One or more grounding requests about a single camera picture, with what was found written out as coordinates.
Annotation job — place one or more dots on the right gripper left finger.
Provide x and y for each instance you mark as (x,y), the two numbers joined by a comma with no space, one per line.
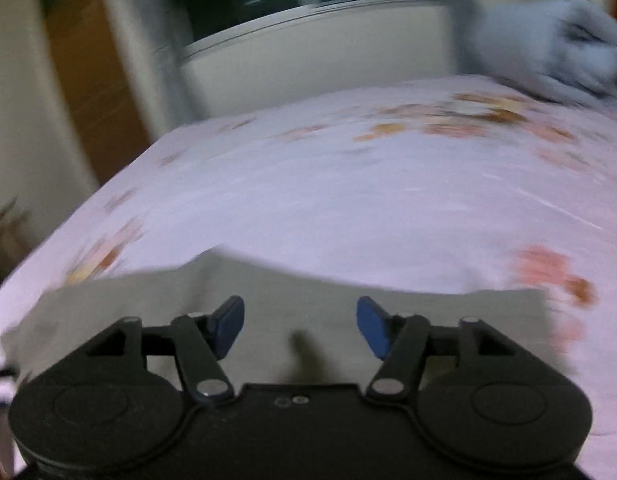
(200,343)

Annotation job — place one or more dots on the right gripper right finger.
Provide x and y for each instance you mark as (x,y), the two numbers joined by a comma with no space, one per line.
(400,344)

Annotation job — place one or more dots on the grey pants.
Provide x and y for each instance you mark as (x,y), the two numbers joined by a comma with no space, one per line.
(297,330)

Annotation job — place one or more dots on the pink floral bed sheet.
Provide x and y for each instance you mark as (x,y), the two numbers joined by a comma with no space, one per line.
(443,186)

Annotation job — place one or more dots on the brown wooden door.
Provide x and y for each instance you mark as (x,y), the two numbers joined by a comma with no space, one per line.
(94,85)

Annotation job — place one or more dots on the left grey curtain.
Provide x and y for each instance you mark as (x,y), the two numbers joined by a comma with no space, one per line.
(152,36)

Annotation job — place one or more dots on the grey curtain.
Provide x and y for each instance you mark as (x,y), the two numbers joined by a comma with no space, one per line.
(152,36)
(463,15)

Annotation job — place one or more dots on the blue rolled duvet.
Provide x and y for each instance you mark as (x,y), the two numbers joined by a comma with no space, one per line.
(563,51)

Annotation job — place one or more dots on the right grey curtain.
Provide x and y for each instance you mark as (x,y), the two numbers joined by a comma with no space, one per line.
(463,15)

